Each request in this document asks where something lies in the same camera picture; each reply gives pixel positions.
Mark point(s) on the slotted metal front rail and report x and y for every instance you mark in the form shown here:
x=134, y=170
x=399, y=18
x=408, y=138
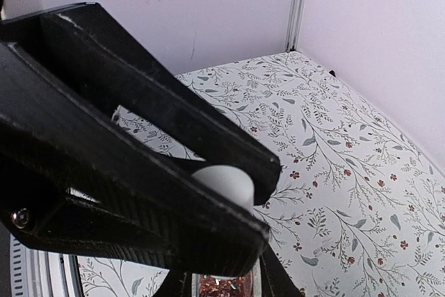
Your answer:
x=35, y=273

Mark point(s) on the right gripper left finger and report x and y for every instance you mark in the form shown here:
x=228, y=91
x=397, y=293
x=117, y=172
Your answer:
x=175, y=284

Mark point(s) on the floral patterned table mat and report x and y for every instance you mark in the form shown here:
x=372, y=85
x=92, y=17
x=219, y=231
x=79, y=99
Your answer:
x=358, y=210

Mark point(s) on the white nail polish cap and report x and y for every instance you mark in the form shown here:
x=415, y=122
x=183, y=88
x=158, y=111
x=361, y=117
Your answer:
x=230, y=182

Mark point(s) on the left aluminium frame post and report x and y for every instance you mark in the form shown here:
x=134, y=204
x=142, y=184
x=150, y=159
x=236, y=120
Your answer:
x=294, y=25

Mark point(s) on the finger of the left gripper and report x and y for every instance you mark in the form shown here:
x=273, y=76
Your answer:
x=74, y=182
x=83, y=45

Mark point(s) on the glitter nail polish bottle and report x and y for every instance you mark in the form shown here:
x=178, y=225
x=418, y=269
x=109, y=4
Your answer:
x=248, y=285

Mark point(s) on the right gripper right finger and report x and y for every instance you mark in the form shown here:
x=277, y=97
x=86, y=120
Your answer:
x=275, y=281

